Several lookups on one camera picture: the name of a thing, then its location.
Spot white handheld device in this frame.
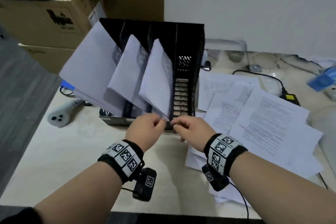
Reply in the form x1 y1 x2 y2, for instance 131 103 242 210
324 87 336 101

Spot white coiled cables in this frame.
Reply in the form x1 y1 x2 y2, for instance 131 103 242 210
252 53 281 71

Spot black mesh file organizer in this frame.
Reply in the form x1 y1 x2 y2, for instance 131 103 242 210
99 17 205 134

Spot looped black cable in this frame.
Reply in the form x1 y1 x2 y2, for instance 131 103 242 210
59 87 77 98

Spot person's left hand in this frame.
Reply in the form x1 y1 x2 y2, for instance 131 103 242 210
125 113 167 153

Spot pile of printed papers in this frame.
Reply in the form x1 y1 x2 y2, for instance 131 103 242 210
185 70 324 205

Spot small blue box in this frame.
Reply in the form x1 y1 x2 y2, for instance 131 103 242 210
307 66 336 92

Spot person's black sleeve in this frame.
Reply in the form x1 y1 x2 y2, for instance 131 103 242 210
0 206 42 224

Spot white handheld controller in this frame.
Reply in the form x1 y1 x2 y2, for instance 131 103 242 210
47 99 84 128

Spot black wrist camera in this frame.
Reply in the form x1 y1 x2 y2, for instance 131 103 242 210
132 168 157 202
201 164 230 192

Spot black marker wristband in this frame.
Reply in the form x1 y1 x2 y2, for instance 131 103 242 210
97 140 145 184
203 134 249 177

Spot white rectangular device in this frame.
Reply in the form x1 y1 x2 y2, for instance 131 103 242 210
260 71 284 96

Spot white box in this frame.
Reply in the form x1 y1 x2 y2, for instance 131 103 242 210
307 105 336 180

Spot flat cardboard box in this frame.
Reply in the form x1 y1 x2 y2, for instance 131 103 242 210
18 44 77 75

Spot medium cardboard box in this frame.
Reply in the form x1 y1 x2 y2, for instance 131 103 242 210
0 0 107 48

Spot small white paper sheet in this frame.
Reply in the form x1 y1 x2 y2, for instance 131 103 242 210
288 54 336 69

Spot black power adapter cable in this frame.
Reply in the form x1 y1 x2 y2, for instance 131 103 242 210
232 70 288 96

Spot person's right hand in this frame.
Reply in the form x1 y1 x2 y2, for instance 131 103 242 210
170 115 217 153

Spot person's right forearm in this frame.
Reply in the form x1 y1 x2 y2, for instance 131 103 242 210
230 152 336 224

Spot black power adapter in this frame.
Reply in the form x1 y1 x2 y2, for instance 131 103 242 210
279 92 301 107

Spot grey metal bracket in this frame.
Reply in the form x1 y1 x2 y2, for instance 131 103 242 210
204 38 263 72

